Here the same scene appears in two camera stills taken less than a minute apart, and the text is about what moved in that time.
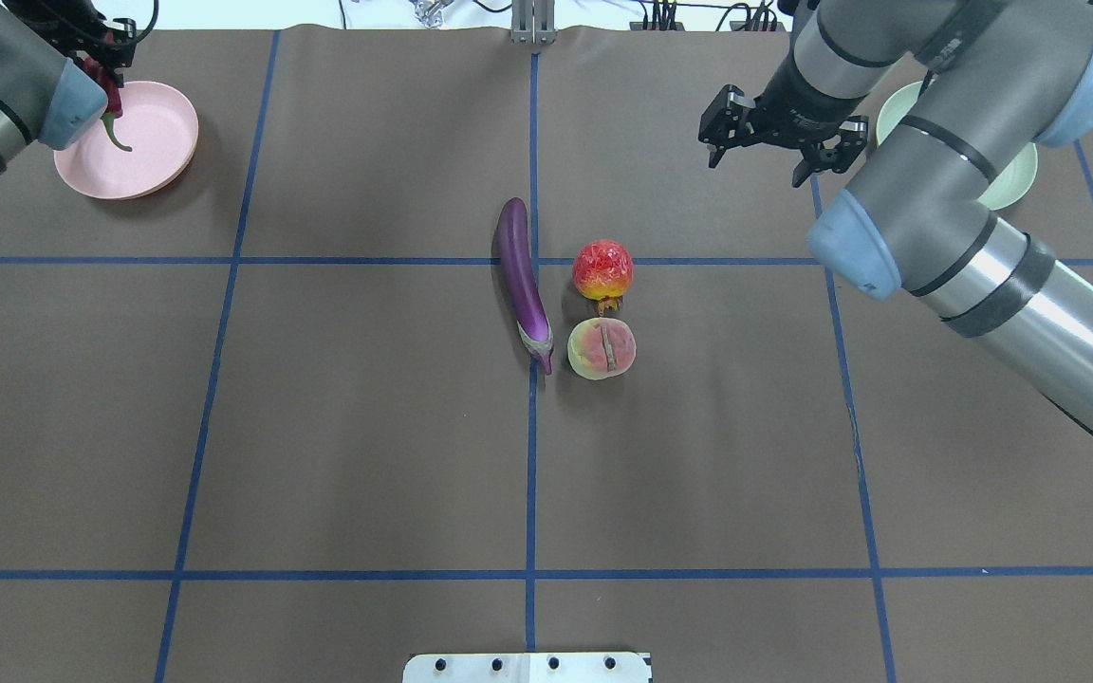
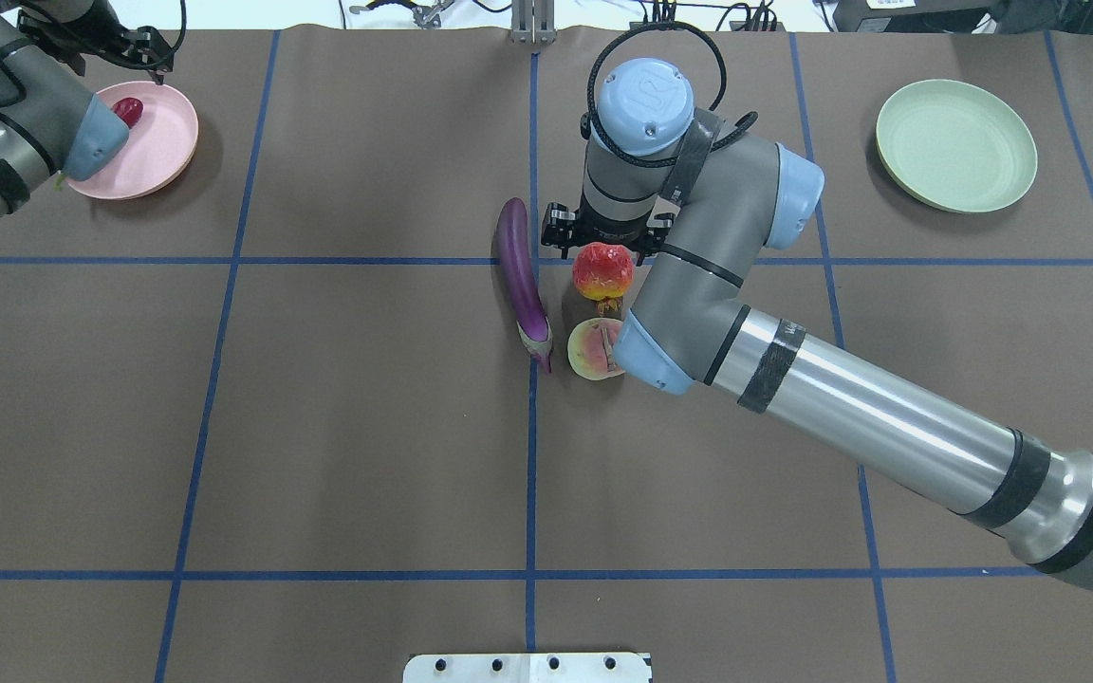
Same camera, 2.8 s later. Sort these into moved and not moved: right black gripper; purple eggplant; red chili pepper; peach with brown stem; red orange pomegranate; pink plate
Moved: red chili pepper; right black gripper
Not moved: peach with brown stem; pink plate; red orange pomegranate; purple eggplant
